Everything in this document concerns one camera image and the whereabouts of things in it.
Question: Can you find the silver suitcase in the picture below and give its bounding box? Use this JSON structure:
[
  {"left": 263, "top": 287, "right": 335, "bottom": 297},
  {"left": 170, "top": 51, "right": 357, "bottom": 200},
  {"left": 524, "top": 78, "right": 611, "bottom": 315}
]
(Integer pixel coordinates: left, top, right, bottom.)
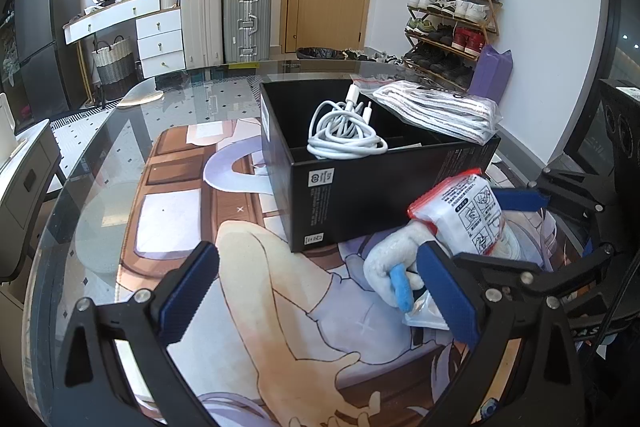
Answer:
[{"left": 222, "top": 0, "right": 271, "bottom": 64}]

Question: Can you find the black cardboard storage box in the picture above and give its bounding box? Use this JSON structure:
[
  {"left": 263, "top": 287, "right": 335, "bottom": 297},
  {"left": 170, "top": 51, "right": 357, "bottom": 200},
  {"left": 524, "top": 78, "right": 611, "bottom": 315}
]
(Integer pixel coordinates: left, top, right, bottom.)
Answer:
[{"left": 260, "top": 79, "right": 500, "bottom": 253}]

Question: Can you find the white drawer desk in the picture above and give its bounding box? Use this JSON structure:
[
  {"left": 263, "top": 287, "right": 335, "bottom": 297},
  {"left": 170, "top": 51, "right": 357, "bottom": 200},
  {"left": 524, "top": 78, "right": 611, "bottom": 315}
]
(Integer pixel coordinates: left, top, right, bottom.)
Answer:
[{"left": 63, "top": 0, "right": 186, "bottom": 78}]

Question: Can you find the white plush toy blue beak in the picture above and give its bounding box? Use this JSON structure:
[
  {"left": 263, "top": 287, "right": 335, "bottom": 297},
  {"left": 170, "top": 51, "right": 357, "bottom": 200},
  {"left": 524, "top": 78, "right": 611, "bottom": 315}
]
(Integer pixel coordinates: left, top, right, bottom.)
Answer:
[{"left": 363, "top": 220, "right": 435, "bottom": 313}]

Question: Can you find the white sachet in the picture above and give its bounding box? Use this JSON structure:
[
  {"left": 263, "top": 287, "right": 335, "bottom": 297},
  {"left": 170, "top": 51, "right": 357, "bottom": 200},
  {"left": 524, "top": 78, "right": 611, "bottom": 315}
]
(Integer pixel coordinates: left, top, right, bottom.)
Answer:
[{"left": 402, "top": 291, "right": 449, "bottom": 331}]

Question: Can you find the adidas bag with rope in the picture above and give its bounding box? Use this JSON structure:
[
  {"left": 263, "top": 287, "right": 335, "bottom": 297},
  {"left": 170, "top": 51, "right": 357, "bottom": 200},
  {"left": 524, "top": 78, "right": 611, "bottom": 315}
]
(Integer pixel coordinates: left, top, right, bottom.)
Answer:
[{"left": 352, "top": 76, "right": 501, "bottom": 145}]

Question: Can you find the white charging cable bundle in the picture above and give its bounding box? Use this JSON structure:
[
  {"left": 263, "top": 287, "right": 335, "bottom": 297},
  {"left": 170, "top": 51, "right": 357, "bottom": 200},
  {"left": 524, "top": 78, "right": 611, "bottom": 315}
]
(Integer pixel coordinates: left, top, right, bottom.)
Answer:
[{"left": 305, "top": 84, "right": 388, "bottom": 160}]

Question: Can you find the grey side cabinet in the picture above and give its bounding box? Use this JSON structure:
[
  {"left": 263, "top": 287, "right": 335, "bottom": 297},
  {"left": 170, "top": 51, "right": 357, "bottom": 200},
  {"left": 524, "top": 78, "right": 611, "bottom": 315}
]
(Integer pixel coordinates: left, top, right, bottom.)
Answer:
[{"left": 0, "top": 119, "right": 65, "bottom": 283}]

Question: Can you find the anime print table mat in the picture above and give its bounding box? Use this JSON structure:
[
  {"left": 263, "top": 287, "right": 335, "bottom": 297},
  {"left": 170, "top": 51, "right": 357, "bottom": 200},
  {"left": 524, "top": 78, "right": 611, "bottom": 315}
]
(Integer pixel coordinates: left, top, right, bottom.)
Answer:
[{"left": 115, "top": 118, "right": 466, "bottom": 426}]

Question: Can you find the white suitcase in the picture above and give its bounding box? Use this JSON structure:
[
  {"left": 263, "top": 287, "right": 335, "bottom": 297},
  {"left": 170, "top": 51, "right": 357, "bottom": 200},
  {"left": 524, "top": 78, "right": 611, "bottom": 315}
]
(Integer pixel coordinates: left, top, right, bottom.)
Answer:
[{"left": 180, "top": 0, "right": 224, "bottom": 69}]

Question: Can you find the woven laundry basket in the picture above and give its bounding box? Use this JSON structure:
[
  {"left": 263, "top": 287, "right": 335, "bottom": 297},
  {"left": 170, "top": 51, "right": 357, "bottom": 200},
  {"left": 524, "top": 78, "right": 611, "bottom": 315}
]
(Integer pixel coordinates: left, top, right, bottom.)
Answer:
[{"left": 92, "top": 36, "right": 134, "bottom": 86}]

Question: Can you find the black refrigerator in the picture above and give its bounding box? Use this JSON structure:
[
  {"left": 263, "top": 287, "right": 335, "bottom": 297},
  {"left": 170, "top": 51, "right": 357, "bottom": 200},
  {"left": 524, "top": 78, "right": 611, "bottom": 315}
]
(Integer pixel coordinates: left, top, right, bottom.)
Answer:
[{"left": 14, "top": 0, "right": 87, "bottom": 120}]

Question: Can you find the red white snack packet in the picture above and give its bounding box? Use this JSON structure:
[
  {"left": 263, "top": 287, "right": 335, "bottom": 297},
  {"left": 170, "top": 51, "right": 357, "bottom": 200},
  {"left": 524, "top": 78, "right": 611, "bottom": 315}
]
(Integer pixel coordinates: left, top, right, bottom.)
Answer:
[{"left": 408, "top": 168, "right": 504, "bottom": 256}]

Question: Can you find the purple bag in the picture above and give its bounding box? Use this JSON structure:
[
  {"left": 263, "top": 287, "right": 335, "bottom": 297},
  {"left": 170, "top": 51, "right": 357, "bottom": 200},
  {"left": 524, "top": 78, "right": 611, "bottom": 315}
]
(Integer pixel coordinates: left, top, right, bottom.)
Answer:
[{"left": 468, "top": 44, "right": 513, "bottom": 104}]

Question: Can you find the wooden shoe rack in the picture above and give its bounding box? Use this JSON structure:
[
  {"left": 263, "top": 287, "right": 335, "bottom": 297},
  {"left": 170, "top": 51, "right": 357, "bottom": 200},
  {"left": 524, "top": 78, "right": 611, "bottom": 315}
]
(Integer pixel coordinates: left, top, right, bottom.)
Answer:
[{"left": 402, "top": 0, "right": 501, "bottom": 90}]

